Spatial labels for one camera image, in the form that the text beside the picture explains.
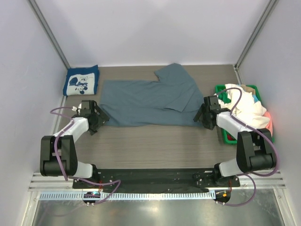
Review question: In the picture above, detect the left aluminium frame post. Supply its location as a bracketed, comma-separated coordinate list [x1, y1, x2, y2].
[27, 0, 70, 69]

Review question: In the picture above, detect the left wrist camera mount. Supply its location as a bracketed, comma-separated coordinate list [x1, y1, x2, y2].
[71, 104, 82, 115]

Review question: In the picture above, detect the green plastic bin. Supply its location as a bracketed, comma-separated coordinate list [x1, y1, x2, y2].
[214, 84, 275, 145]

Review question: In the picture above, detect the folded blue printed t shirt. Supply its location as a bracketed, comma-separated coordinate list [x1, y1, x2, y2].
[63, 65, 100, 97]

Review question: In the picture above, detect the pink t shirt in bin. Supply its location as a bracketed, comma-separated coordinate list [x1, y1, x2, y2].
[262, 110, 274, 137]

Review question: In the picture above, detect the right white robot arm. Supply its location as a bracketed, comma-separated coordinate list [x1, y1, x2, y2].
[194, 96, 278, 186]

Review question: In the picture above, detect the aluminium frame post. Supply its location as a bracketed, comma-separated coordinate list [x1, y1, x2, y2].
[27, 0, 70, 69]
[234, 0, 278, 71]

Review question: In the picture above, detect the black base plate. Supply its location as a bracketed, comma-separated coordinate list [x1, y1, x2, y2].
[71, 168, 240, 193]

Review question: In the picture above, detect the grey-blue t shirt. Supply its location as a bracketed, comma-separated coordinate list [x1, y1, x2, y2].
[99, 63, 203, 127]

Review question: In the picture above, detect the right aluminium frame post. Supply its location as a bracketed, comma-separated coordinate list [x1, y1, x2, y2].
[234, 0, 278, 71]

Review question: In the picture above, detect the white t shirt in bin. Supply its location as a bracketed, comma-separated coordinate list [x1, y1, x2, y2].
[217, 83, 272, 131]

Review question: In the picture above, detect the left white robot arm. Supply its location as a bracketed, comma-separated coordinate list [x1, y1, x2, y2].
[40, 100, 109, 188]

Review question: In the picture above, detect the slotted cable duct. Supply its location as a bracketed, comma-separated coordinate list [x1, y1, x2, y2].
[39, 190, 215, 201]

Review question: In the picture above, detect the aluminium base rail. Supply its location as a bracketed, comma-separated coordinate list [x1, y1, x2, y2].
[28, 171, 286, 192]

